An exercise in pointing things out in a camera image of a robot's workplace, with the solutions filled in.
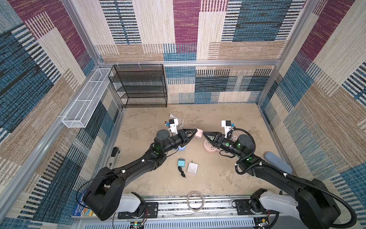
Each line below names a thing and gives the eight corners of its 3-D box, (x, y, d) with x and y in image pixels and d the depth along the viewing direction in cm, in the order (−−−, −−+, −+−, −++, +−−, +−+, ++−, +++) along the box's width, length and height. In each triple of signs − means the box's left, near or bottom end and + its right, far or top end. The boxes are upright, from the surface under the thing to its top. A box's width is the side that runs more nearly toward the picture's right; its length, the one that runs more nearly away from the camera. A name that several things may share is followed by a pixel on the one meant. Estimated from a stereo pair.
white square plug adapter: (187, 172, 87) (187, 171, 85) (189, 162, 91) (189, 160, 89) (196, 174, 86) (196, 173, 84) (198, 164, 90) (198, 162, 88)
